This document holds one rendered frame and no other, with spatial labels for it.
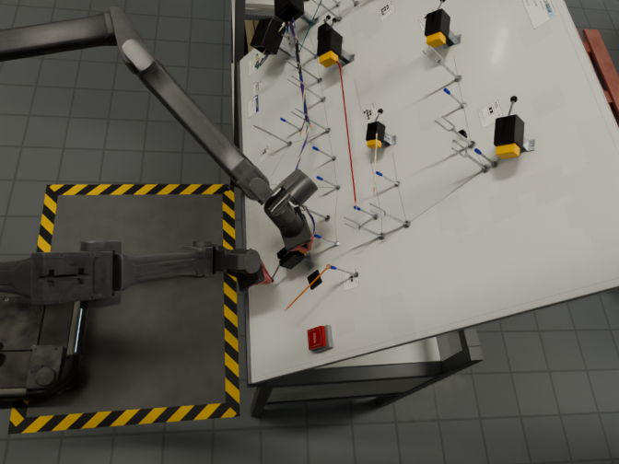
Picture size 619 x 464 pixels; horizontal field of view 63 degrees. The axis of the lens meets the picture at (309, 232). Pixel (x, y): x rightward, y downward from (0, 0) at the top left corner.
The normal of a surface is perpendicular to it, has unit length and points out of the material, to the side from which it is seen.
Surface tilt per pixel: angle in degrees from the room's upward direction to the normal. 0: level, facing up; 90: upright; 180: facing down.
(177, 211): 0
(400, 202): 52
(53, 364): 0
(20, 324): 0
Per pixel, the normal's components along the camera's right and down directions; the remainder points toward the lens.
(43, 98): 0.14, -0.44
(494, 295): -0.69, -0.26
